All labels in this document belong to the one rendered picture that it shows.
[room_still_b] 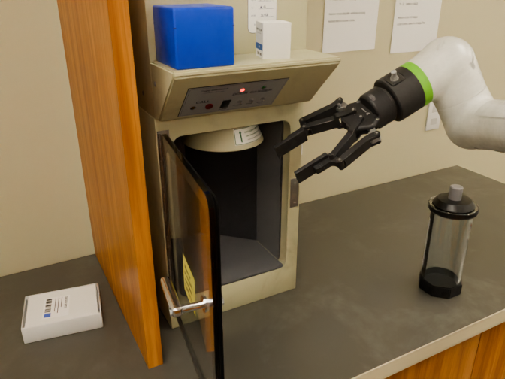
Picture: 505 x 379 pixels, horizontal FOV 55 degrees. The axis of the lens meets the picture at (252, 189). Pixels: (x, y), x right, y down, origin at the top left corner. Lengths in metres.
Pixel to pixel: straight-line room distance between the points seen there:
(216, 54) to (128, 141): 0.19
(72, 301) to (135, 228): 0.38
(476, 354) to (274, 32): 0.92
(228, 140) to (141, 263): 0.30
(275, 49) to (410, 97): 0.27
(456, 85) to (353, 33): 0.68
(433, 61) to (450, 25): 0.95
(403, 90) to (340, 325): 0.52
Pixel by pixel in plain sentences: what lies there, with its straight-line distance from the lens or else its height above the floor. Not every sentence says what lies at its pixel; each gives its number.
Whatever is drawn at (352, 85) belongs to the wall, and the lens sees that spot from 1.67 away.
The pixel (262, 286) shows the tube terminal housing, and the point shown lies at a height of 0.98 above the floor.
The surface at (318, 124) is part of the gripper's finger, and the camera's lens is 0.97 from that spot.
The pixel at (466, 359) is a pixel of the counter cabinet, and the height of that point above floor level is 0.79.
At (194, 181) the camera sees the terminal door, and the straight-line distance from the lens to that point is 0.67.
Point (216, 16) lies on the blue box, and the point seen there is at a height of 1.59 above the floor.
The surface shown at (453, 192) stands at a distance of 1.17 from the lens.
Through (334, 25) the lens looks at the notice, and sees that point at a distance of 1.59.
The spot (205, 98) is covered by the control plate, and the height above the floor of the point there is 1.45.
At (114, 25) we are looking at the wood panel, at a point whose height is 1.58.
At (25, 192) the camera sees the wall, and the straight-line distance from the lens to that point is 1.35.
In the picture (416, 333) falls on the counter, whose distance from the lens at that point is 1.14.
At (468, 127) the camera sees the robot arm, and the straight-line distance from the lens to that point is 1.00.
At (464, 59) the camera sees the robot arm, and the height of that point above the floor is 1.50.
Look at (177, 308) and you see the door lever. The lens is 0.72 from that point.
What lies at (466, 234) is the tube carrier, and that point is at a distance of 1.20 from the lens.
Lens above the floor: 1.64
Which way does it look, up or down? 24 degrees down
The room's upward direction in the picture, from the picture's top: straight up
